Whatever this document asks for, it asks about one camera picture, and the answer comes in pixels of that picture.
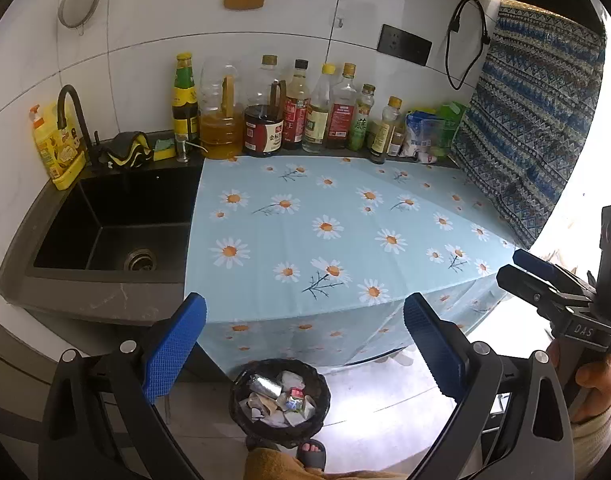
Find clear cooking oil jug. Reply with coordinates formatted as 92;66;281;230
198;60;245;161

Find white blue plastic bag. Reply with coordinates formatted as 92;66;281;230
403;110;449;160

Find person's right hand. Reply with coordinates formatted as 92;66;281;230
548;340;611;423

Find black faucet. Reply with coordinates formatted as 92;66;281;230
56;85;104;167

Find person's right forearm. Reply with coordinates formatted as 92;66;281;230
570;402;611;480

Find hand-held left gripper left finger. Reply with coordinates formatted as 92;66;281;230
37;292;209;480

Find grey kitchen cabinet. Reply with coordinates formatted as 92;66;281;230
0;280;236;480

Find silver foil wrapper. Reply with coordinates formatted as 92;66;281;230
250;374;285;397

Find metal soap pump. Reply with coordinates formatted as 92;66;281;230
174;132;206;163

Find green label dark bottle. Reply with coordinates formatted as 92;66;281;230
172;51;201;143

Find dark sauce jug red label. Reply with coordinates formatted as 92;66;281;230
243;54;287;158

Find person's right foot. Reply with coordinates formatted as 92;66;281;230
296;437;329;472

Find black woven waste bin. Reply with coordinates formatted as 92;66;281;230
229;358;332;450

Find mustard trousers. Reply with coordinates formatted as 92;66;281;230
243;447;411;480

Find yellow dish soap bottle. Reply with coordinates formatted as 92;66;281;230
30;102;86;192

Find small yellow cap bottle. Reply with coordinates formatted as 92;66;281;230
369;96;403;165

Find black wall socket panel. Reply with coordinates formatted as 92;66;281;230
377;23;433;67

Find black power cable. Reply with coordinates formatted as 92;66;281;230
444;0;490;92

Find daisy print blue tablecloth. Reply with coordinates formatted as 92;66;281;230
183;152;519;366

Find yellow black cloth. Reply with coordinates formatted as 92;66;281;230
100;131;152;172

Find green drink bottle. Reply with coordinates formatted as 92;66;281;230
349;83;377;152

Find black cap red label bottle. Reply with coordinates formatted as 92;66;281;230
283;58;311;151

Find green plastic bag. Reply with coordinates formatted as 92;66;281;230
433;101;469;158

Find black kitchen sink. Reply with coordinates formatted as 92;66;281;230
26;164;204;286

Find blue patterned curtain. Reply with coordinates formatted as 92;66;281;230
450;0;609;251

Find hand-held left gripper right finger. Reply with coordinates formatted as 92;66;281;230
403;292;576;480

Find heap of paper scraps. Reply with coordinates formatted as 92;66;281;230
243;370;319;428

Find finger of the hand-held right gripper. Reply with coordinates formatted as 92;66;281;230
496;264;599;318
513;249;599;295

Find yellow cap clear bottle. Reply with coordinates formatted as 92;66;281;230
302;62;339;154

